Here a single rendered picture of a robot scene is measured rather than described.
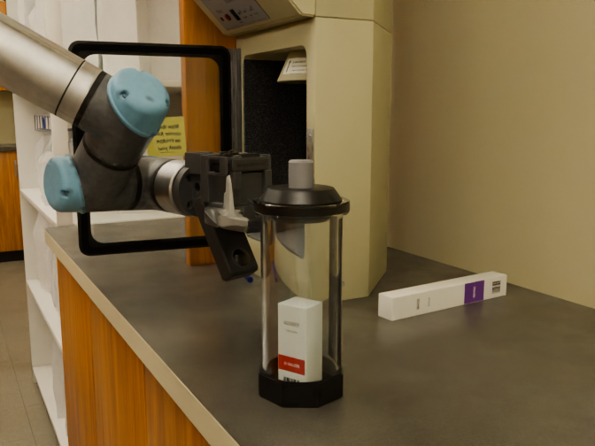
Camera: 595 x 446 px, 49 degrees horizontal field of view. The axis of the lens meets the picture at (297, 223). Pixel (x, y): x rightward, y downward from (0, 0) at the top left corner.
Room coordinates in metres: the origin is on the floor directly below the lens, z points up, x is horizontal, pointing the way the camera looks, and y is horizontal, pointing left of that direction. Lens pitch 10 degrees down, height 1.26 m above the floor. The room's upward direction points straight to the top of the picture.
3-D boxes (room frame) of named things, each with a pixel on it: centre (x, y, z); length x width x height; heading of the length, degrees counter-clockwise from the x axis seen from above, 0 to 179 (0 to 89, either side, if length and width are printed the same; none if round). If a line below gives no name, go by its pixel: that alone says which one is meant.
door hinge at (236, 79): (1.34, 0.12, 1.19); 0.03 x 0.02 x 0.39; 28
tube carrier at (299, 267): (0.73, 0.00, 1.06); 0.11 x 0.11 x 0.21
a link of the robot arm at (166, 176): (0.90, 0.15, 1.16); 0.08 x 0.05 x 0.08; 133
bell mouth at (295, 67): (1.25, -0.05, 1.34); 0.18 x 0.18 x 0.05
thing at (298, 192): (0.73, 0.00, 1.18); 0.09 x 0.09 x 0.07
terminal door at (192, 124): (1.28, 0.27, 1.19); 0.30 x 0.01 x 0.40; 112
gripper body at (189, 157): (0.84, 0.10, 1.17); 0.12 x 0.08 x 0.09; 43
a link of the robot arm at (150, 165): (0.95, 0.21, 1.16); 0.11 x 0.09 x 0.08; 43
